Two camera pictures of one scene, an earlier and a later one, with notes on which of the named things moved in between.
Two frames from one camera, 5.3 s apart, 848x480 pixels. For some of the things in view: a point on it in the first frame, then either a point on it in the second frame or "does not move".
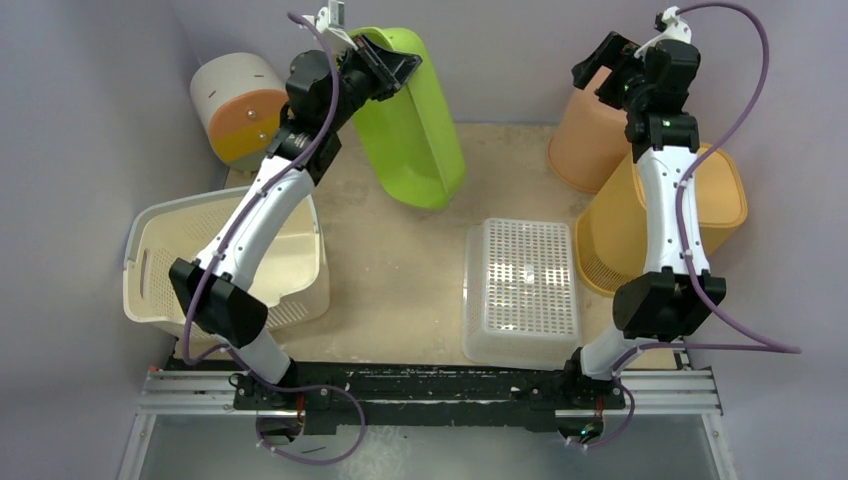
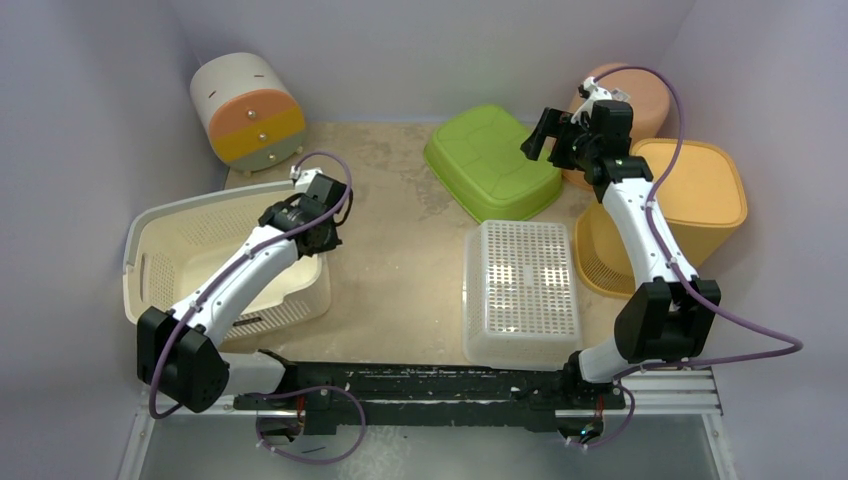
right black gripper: x=602 y=64 -> x=556 y=134
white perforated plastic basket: x=521 y=294 does not move
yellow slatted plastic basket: x=611 y=228 does not move
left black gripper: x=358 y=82 -> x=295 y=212
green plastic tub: x=408 y=143 -> x=478 y=153
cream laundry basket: x=290 y=279 does not move
